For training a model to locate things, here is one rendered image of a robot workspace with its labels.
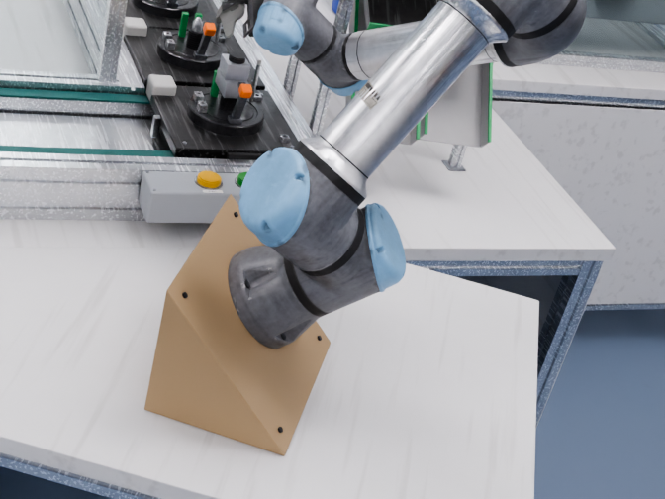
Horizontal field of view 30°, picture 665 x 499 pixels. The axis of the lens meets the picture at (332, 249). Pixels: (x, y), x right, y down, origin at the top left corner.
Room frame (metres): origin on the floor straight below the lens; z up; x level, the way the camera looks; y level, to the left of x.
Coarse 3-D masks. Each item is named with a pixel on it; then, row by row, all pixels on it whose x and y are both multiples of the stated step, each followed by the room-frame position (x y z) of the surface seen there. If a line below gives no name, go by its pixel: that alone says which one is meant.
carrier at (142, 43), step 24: (144, 24) 2.30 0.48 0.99; (192, 24) 2.25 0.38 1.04; (144, 48) 2.23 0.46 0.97; (168, 48) 2.21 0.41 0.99; (192, 48) 2.24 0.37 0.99; (216, 48) 2.28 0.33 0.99; (240, 48) 2.36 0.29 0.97; (144, 72) 2.12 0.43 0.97; (168, 72) 2.15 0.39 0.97; (192, 72) 2.18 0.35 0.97
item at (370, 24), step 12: (372, 0) 2.13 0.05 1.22; (384, 0) 2.14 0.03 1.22; (396, 0) 2.15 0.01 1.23; (408, 0) 2.16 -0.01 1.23; (420, 0) 2.17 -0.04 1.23; (432, 0) 2.17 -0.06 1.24; (372, 12) 2.11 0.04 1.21; (384, 12) 2.12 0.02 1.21; (396, 12) 2.13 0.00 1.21; (408, 12) 2.14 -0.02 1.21; (420, 12) 2.15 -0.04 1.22; (372, 24) 2.06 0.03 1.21; (384, 24) 2.06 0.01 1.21; (396, 24) 2.10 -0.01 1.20
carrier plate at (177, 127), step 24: (168, 96) 2.05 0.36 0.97; (264, 96) 2.16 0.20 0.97; (168, 120) 1.96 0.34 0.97; (264, 120) 2.06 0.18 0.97; (168, 144) 1.91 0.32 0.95; (192, 144) 1.90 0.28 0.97; (216, 144) 1.92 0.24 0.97; (240, 144) 1.95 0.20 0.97; (264, 144) 1.97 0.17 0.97; (288, 144) 1.99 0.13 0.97
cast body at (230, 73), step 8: (224, 56) 2.03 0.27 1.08; (232, 56) 2.02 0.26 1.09; (240, 56) 2.03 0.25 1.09; (224, 64) 2.02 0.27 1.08; (232, 64) 2.01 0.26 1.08; (240, 64) 2.02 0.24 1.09; (248, 64) 2.03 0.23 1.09; (224, 72) 2.01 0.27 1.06; (232, 72) 2.01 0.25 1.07; (240, 72) 2.01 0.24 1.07; (248, 72) 2.02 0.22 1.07; (216, 80) 2.04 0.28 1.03; (224, 80) 2.00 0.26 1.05; (232, 80) 2.01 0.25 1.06; (240, 80) 2.02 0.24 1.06; (224, 88) 2.00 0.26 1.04; (232, 88) 2.00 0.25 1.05; (224, 96) 1.99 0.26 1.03; (232, 96) 2.00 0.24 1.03
